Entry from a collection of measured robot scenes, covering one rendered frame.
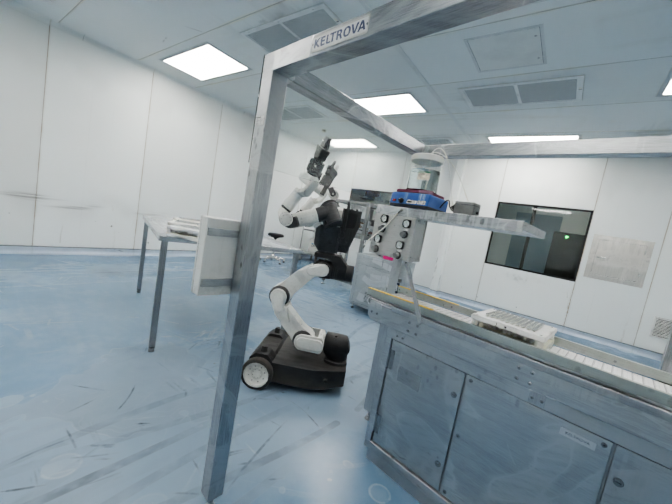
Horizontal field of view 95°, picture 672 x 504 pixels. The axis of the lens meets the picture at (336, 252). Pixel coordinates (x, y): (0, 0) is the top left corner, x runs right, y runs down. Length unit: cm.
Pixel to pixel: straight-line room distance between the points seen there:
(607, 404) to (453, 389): 49
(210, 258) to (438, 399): 107
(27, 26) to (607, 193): 811
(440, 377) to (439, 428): 21
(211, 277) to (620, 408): 128
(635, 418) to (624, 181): 542
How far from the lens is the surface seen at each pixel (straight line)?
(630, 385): 125
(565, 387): 128
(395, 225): 141
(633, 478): 140
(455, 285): 658
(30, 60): 568
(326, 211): 184
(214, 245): 108
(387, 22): 83
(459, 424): 149
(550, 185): 646
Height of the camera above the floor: 113
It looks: 6 degrees down
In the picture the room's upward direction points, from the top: 10 degrees clockwise
